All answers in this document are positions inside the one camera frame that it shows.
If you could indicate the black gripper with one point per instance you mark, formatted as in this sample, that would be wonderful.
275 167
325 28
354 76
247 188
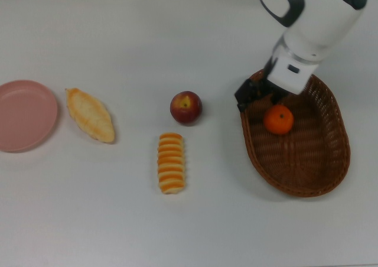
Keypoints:
265 87

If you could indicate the orange mandarin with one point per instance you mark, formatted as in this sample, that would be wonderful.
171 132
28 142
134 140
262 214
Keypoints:
279 120

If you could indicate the red apple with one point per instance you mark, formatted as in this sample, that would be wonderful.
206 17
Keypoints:
186 109

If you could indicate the orange striped ridged bread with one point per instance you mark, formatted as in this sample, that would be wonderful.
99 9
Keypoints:
171 163

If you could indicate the pale leaf-shaped bread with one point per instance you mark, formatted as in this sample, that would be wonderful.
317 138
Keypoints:
88 116

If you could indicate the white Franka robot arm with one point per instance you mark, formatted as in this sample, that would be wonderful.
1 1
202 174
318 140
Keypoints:
319 22

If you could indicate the brown woven basket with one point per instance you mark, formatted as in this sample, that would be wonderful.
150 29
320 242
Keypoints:
298 166

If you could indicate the pink plate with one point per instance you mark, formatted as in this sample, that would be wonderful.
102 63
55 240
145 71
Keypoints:
26 116

